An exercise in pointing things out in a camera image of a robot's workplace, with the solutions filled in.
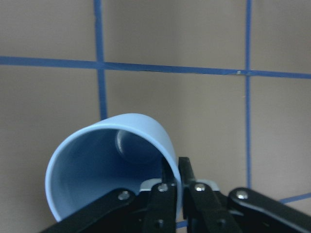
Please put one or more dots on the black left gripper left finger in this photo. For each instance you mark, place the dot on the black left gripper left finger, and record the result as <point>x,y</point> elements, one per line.
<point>121,211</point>

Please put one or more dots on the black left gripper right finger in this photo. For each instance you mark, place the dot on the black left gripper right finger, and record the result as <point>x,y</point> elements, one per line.
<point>243,210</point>

